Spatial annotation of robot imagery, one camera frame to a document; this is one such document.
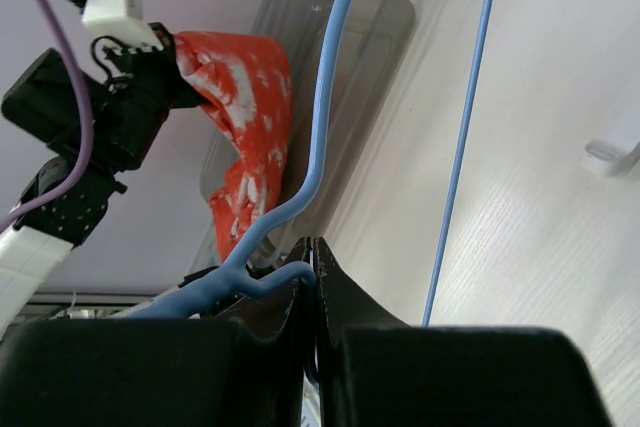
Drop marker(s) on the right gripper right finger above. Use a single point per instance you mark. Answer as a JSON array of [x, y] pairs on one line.
[[375, 370]]

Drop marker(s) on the translucent grey plastic bin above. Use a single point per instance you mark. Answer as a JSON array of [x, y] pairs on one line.
[[375, 38]]

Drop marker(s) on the orange white patterned trousers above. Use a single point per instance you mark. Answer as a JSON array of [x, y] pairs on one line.
[[245, 81]]

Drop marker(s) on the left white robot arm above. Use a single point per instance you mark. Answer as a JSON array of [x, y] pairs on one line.
[[128, 109]]

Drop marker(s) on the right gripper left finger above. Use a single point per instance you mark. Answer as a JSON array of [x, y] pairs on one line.
[[243, 367]]

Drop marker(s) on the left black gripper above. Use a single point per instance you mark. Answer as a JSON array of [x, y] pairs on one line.
[[150, 69]]

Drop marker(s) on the light blue wire hanger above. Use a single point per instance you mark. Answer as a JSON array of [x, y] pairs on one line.
[[231, 277]]

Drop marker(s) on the white metal clothes rack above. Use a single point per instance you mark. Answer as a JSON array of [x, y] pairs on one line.
[[612, 152]]

